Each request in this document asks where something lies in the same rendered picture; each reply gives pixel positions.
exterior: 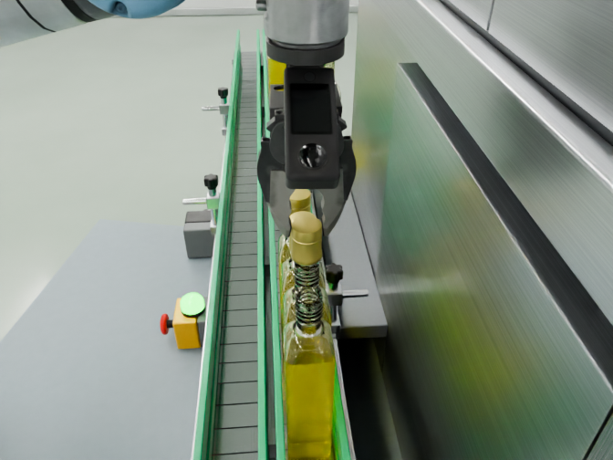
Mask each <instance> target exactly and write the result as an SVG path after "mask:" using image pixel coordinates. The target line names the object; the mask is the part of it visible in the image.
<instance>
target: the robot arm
mask: <svg viewBox="0 0 613 460"><path fill-rule="evenodd" d="M184 1H185V0H0V47H5V46H8V45H12V44H15V43H18V42H22V41H25V40H28V39H31V38H35V37H41V36H44V35H47V34H51V33H55V32H57V31H61V30H64V29H68V28H71V27H74V26H80V25H84V24H86V23H88V22H93V21H97V20H101V19H104V18H108V17H112V16H122V17H127V18H131V19H142V18H149V17H154V16H159V15H161V14H163V13H165V12H167V11H169V10H172V9H173V8H174V7H176V6H178V5H180V4H181V3H183V2H184ZM255 8H256V10H257V11H265V14H264V29H265V35H266V36H267V38H266V53H267V55H268V56H269V57H270V58H271V59H273V60H274V61H277V62H280V63H284V64H286V68H285V70H284V84H275V85H270V105H269V110H270V121H268V122H267V123H266V129H267V130H268V131H270V138H267V137H262V138H261V150H260V151H259V153H258V157H257V177H258V181H259V183H260V186H261V189H262V192H263V195H264V198H265V201H266V202H267V205H268V208H269V211H270V213H271V215H272V217H273V219H274V222H275V224H276V226H277V227H278V229H279V230H280V232H281V233H282V234H283V235H284V236H285V237H289V236H290V233H291V229H292V225H291V224H292V221H291V219H290V217H289V215H290V214H291V212H292V210H291V201H290V196H291V195H292V193H293V192H294V191H295V189H318V190H319V191H320V192H321V193H322V195H323V199H322V201H321V207H322V212H323V216H322V218H321V224H322V232H323V236H328V235H329V234H330V232H331V231H332V230H333V228H334V227H335V225H336V224H337V222H338V219H339V217H340V216H341V214H342V211H343V209H344V206H345V203H346V201H347V200H348V196H349V193H350V190H351V187H352V185H353V183H354V180H355V176H356V170H357V165H356V159H355V155H354V152H353V149H352V142H353V140H352V137H351V135H347V136H343V134H342V131H343V130H344V129H346V128H347V123H346V121H345V120H343V119H342V118H341V117H342V103H341V99H340V96H339V92H338V85H337V83H335V75H334V69H333V68H324V65H323V64H327V63H331V62H334V61H337V60H339V59H341V58H342V57H343V56H344V52H345V36H346V35H347V34H348V15H349V0H256V1H255ZM278 89H284V90H278Z"/></svg>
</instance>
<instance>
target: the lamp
mask: <svg viewBox="0 0 613 460"><path fill-rule="evenodd" d="M204 311H205V304H204V301H203V297H202V296H201V295H200V294H198V293H188V294H186V295H185V296H183V298H182V299H181V312H182V314H183V316H184V317H187V318H195V317H198V316H200V315H202V314H203V313H204Z"/></svg>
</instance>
